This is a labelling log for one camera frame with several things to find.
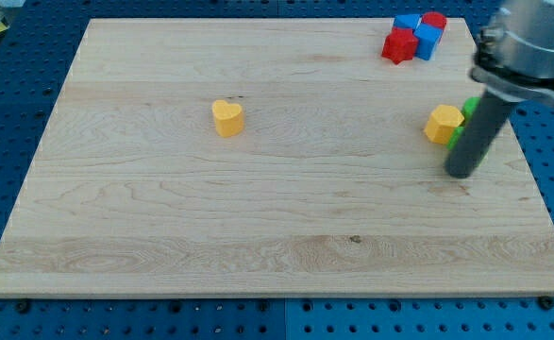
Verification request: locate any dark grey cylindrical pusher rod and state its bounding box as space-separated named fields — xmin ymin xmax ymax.
xmin=445 ymin=91 xmax=516 ymax=179

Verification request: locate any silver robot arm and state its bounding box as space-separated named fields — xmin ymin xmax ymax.
xmin=445 ymin=0 xmax=554 ymax=179

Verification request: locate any red cylinder block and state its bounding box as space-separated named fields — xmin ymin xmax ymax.
xmin=421 ymin=11 xmax=447 ymax=30

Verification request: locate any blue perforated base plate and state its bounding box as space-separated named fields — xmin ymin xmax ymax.
xmin=0 ymin=0 xmax=554 ymax=339

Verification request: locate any green block upper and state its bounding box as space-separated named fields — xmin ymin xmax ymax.
xmin=462 ymin=96 xmax=480 ymax=125

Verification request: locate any light wooden board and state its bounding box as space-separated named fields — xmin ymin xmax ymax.
xmin=0 ymin=18 xmax=554 ymax=299

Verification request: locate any blue block rear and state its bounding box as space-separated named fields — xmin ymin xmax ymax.
xmin=393 ymin=13 xmax=422 ymax=30

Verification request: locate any blue cube block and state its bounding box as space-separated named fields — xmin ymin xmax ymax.
xmin=414 ymin=24 xmax=443 ymax=60

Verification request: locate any yellow heart block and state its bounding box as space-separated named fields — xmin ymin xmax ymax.
xmin=211 ymin=100 xmax=244 ymax=138

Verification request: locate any yellow hexagon block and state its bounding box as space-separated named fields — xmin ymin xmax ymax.
xmin=424 ymin=105 xmax=465 ymax=145

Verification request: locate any green block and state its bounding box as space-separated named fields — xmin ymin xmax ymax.
xmin=446 ymin=126 xmax=464 ymax=150
xmin=462 ymin=96 xmax=480 ymax=125

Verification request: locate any red star block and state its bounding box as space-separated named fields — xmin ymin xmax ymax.
xmin=381 ymin=26 xmax=419 ymax=64

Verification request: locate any green block lower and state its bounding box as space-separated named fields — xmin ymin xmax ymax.
xmin=446 ymin=126 xmax=464 ymax=150

